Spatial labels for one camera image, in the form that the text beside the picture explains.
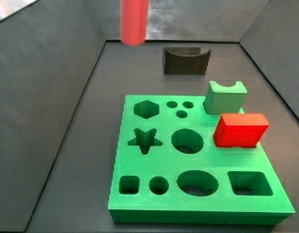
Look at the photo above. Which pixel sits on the red cylinder peg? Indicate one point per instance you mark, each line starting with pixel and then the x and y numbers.
pixel 134 12

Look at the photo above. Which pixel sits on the black cradle fixture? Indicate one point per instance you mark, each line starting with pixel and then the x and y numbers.
pixel 185 61

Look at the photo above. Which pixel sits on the green shape sorter board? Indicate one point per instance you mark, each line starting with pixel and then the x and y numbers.
pixel 175 178

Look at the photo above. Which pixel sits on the green notched block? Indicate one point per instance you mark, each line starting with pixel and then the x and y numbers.
pixel 225 99

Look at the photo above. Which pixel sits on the red rectangular block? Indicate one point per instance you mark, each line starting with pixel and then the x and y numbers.
pixel 240 130

